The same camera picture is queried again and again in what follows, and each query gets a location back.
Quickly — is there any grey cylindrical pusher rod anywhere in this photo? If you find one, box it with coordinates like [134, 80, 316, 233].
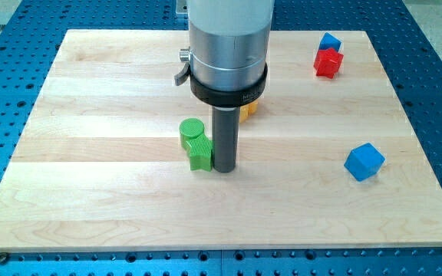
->
[212, 107, 240, 173]

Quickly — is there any red star block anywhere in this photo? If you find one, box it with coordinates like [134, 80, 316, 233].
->
[313, 48, 344, 79]

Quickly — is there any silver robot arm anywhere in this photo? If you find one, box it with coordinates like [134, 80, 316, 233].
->
[187, 0, 274, 91]

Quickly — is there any black clamp ring with lever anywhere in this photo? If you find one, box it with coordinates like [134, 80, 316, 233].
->
[173, 61, 269, 109]

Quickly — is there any blue block behind star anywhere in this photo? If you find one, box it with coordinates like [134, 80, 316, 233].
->
[318, 32, 341, 52]

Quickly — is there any green cylinder block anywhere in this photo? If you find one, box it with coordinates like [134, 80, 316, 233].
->
[179, 118, 205, 150]

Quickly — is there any yellow block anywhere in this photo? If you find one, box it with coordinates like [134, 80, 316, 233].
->
[239, 100, 258, 123]

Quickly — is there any green star block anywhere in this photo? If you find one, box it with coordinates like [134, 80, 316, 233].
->
[186, 134, 213, 172]

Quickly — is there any blue cube block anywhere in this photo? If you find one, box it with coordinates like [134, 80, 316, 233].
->
[344, 143, 385, 182]

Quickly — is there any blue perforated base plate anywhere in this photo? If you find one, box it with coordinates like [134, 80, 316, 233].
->
[0, 1, 442, 275]

